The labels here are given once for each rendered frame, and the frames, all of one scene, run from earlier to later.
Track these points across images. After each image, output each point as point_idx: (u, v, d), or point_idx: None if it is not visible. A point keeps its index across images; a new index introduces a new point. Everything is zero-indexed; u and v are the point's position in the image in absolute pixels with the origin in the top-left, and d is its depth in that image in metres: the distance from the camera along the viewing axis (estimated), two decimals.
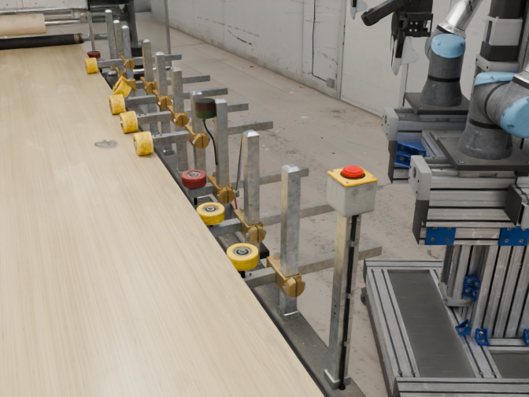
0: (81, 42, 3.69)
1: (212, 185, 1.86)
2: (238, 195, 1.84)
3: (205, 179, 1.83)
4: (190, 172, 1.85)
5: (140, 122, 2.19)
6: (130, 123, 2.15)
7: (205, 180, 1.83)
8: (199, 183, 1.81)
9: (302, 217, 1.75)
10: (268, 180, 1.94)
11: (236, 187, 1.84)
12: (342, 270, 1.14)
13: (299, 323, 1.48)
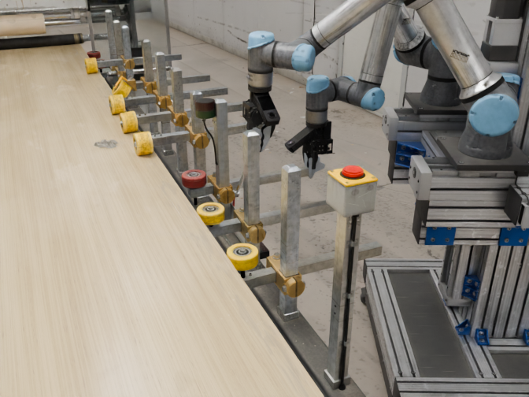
0: (81, 42, 3.69)
1: (212, 185, 1.86)
2: (238, 197, 1.85)
3: (205, 179, 1.83)
4: (190, 172, 1.85)
5: (140, 122, 2.19)
6: (130, 123, 2.15)
7: (205, 180, 1.83)
8: (199, 183, 1.81)
9: (302, 217, 1.75)
10: (268, 180, 1.94)
11: (237, 189, 1.83)
12: (342, 270, 1.14)
13: (299, 323, 1.48)
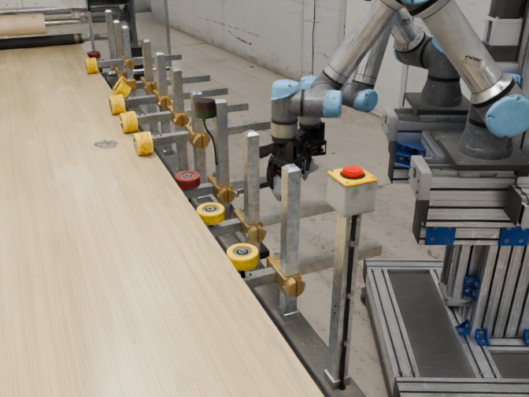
0: (81, 42, 3.69)
1: (206, 186, 1.86)
2: (236, 196, 1.85)
3: (199, 180, 1.83)
4: (183, 172, 1.84)
5: (140, 122, 2.19)
6: (130, 123, 2.15)
7: (199, 181, 1.83)
8: (193, 184, 1.80)
9: (302, 217, 1.75)
10: (263, 181, 1.94)
11: (238, 193, 1.83)
12: (342, 270, 1.14)
13: (299, 323, 1.48)
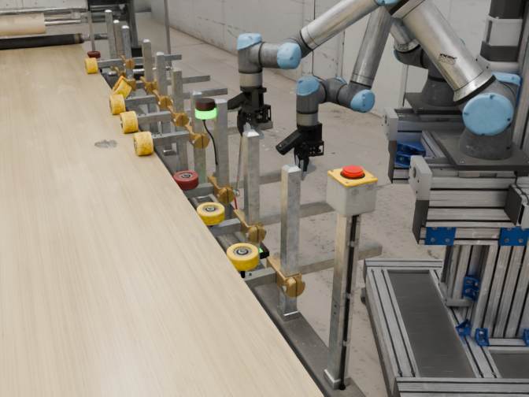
0: (81, 42, 3.69)
1: (204, 187, 1.85)
2: (238, 195, 1.84)
3: (197, 181, 1.82)
4: (182, 172, 1.84)
5: (140, 122, 2.19)
6: (130, 123, 2.15)
7: (197, 181, 1.83)
8: (191, 185, 1.80)
9: (302, 217, 1.75)
10: (260, 182, 1.93)
11: (236, 187, 1.84)
12: (342, 270, 1.14)
13: (299, 323, 1.48)
